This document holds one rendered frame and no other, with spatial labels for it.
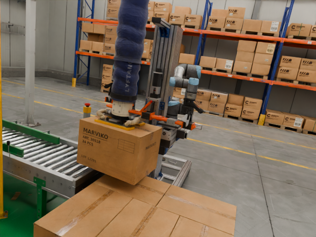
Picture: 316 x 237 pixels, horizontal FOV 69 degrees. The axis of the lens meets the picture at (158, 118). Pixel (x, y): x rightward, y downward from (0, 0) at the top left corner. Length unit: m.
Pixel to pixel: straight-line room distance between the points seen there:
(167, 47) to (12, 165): 1.91
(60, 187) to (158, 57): 1.61
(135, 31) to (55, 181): 1.41
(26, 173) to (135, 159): 1.08
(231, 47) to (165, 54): 7.82
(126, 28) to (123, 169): 1.09
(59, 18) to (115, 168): 12.26
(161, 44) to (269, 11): 8.21
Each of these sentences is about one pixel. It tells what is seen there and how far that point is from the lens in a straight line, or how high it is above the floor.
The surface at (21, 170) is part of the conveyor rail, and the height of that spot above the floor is 0.50.
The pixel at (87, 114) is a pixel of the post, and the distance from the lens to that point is 2.85.
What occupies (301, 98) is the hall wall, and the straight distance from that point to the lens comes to 10.49.
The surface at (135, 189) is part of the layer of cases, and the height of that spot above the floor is 0.54.
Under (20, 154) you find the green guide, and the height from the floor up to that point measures 0.58.
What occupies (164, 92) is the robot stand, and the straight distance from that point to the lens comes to 2.56.
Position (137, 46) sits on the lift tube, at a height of 1.73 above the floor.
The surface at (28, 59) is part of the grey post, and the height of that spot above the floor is 1.33.
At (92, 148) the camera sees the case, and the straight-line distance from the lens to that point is 2.01.
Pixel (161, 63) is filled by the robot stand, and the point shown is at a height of 1.63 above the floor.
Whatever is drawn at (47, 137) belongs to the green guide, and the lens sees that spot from 2.97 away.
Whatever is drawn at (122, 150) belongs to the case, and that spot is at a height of 0.93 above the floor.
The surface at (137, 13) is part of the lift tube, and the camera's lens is 1.88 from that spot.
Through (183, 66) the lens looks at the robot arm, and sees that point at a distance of 2.15.
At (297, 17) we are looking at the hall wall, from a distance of 10.57.
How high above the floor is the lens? 1.63
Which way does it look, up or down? 14 degrees down
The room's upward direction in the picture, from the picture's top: 9 degrees clockwise
